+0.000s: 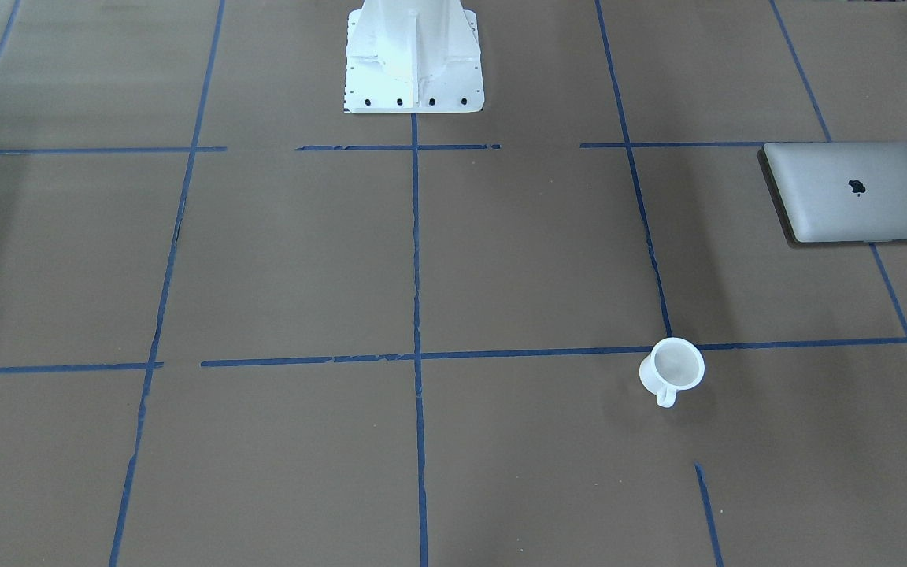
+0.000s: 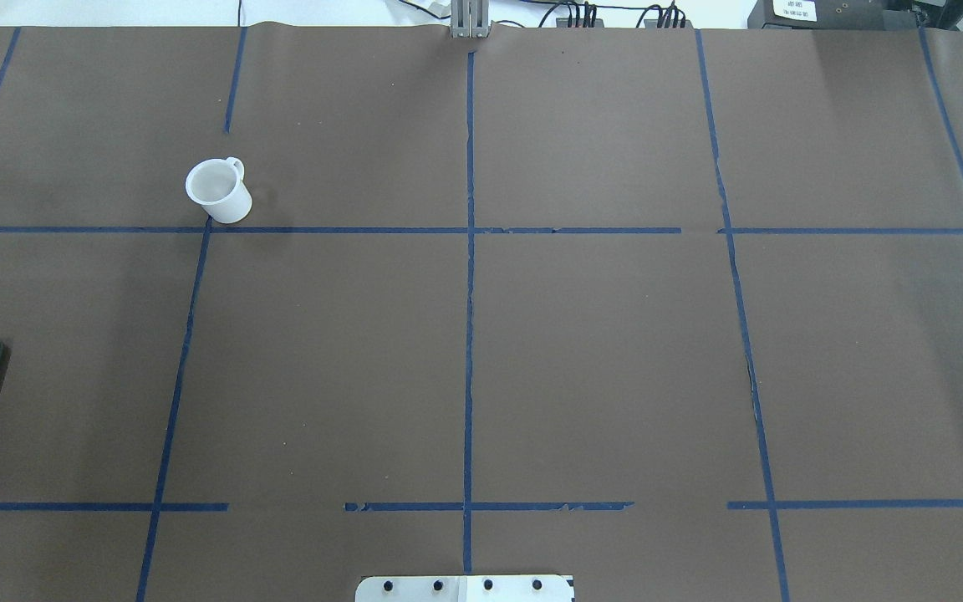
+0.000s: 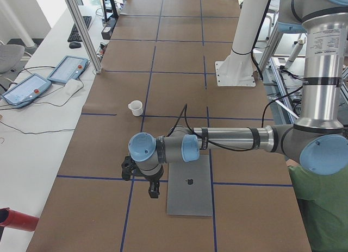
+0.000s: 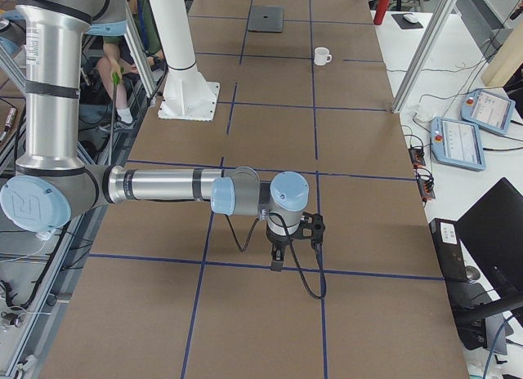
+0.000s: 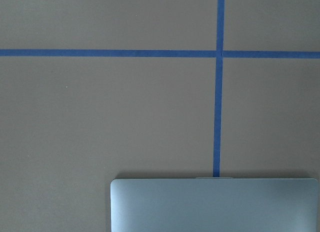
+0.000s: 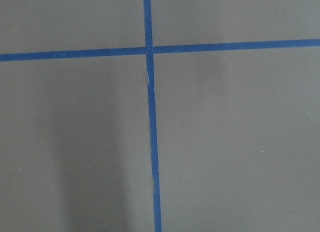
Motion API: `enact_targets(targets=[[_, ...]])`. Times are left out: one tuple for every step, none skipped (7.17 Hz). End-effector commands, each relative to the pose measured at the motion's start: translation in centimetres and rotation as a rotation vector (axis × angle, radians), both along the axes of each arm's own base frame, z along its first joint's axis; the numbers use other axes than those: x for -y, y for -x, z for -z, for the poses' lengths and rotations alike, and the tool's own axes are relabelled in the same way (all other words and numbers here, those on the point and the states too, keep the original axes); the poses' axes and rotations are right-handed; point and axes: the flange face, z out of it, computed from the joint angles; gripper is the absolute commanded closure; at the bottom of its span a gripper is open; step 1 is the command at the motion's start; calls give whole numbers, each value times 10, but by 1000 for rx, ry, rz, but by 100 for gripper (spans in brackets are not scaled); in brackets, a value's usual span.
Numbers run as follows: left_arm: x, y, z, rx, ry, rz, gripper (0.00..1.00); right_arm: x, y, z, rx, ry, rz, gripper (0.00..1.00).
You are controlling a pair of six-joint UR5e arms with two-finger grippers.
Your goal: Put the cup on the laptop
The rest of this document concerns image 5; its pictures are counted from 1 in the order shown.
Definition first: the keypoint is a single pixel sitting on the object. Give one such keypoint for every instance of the vertical blue tape strip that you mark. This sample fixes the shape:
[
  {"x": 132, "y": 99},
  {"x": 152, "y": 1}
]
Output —
[{"x": 218, "y": 88}]

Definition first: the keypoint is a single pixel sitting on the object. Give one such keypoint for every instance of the silver closed laptop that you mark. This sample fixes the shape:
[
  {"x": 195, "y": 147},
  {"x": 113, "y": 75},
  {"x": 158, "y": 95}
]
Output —
[{"x": 214, "y": 205}]

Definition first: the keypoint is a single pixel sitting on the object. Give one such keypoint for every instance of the horizontal blue tape strip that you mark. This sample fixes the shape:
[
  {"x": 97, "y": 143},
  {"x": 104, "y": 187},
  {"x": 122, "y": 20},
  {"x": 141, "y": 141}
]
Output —
[{"x": 149, "y": 53}]

